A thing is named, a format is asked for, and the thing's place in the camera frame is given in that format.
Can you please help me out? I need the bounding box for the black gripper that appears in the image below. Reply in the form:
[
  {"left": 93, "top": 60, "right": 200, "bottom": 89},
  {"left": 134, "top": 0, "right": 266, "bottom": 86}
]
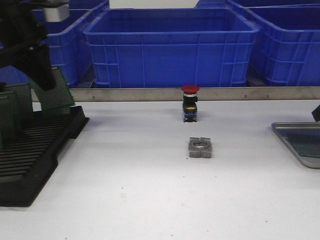
[{"left": 0, "top": 0, "right": 56, "bottom": 91}]

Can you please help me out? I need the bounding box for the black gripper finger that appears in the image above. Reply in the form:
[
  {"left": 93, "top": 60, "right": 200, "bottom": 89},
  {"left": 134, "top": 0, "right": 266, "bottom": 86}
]
[{"left": 311, "top": 105, "right": 320, "bottom": 123}]

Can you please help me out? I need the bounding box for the green perforated circuit board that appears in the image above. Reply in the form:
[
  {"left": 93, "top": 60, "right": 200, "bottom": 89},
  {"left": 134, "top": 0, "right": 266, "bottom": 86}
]
[
  {"left": 29, "top": 66, "right": 75, "bottom": 111},
  {"left": 0, "top": 91, "right": 21, "bottom": 141},
  {"left": 0, "top": 135, "right": 4, "bottom": 151},
  {"left": 287, "top": 133, "right": 320, "bottom": 158},
  {"left": 4, "top": 83, "right": 34, "bottom": 121},
  {"left": 42, "top": 106, "right": 71, "bottom": 118}
]

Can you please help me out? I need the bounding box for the silver metal tray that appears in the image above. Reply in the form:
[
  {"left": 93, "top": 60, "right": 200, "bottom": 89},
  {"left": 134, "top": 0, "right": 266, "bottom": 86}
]
[{"left": 271, "top": 122, "right": 320, "bottom": 169}]

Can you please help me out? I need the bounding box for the black slotted board rack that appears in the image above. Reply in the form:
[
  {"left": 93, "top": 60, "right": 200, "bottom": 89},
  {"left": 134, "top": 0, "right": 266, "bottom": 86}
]
[{"left": 0, "top": 106, "right": 89, "bottom": 207}]

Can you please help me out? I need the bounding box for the left blue plastic crate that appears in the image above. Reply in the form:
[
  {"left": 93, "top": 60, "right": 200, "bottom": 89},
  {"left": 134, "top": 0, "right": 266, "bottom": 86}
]
[{"left": 0, "top": 8, "right": 97, "bottom": 89}]

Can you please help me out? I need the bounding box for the blue plastic crate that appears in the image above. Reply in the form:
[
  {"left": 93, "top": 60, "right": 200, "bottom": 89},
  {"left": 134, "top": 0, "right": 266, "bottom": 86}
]
[
  {"left": 0, "top": 8, "right": 97, "bottom": 89},
  {"left": 83, "top": 8, "right": 258, "bottom": 88},
  {"left": 244, "top": 7, "right": 320, "bottom": 87}
]

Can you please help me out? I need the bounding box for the right blue plastic crate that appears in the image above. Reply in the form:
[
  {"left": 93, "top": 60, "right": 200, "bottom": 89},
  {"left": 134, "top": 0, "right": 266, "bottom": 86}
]
[{"left": 244, "top": 7, "right": 320, "bottom": 87}]

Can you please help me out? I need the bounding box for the center blue plastic crate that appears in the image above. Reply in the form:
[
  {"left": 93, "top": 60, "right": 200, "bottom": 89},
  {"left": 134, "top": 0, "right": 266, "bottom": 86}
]
[{"left": 83, "top": 8, "right": 258, "bottom": 88}]

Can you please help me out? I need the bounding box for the grey metal clamp block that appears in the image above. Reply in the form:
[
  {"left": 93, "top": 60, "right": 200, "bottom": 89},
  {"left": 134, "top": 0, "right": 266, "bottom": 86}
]
[{"left": 188, "top": 137, "right": 213, "bottom": 159}]

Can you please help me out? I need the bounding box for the red emergency stop button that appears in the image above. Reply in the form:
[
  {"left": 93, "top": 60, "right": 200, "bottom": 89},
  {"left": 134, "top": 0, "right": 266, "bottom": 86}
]
[{"left": 181, "top": 85, "right": 200, "bottom": 123}]

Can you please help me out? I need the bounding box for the far right blue crate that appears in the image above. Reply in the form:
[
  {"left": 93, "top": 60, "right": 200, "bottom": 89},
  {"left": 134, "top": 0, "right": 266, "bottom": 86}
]
[{"left": 195, "top": 0, "right": 320, "bottom": 9}]

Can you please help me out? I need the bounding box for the steel table edge rail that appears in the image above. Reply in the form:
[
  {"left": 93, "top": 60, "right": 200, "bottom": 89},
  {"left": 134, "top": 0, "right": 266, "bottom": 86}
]
[{"left": 70, "top": 86, "right": 320, "bottom": 102}]

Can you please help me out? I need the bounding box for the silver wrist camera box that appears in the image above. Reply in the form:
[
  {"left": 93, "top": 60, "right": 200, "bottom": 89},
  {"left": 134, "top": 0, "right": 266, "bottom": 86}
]
[{"left": 42, "top": 0, "right": 70, "bottom": 23}]

